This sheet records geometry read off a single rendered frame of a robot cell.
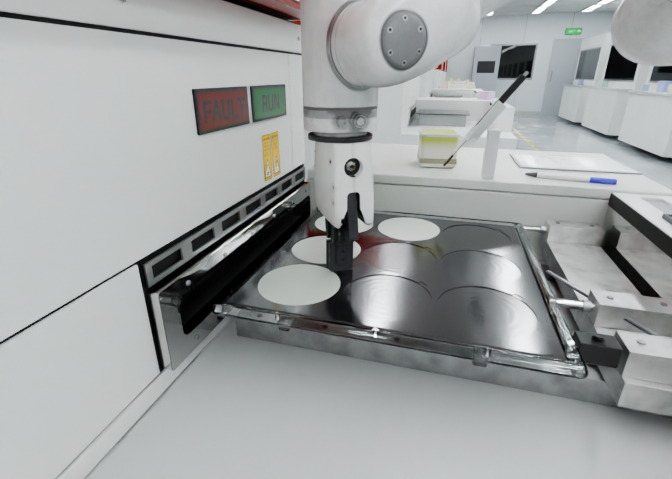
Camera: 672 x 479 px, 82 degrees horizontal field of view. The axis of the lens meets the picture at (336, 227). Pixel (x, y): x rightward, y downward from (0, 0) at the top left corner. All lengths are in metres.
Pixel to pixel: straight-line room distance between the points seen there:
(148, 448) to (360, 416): 0.20
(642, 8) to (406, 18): 0.39
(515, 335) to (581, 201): 0.39
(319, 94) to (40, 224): 0.27
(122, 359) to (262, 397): 0.14
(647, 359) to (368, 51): 0.36
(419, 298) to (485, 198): 0.33
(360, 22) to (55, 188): 0.26
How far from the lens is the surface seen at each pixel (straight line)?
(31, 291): 0.34
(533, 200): 0.75
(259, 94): 0.59
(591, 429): 0.49
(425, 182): 0.74
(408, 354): 0.48
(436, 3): 0.39
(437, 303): 0.46
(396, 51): 0.36
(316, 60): 0.42
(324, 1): 0.43
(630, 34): 0.70
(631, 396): 0.47
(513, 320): 0.46
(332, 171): 0.43
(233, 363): 0.50
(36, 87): 0.34
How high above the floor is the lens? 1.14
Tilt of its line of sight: 21 degrees down
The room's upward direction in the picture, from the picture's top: straight up
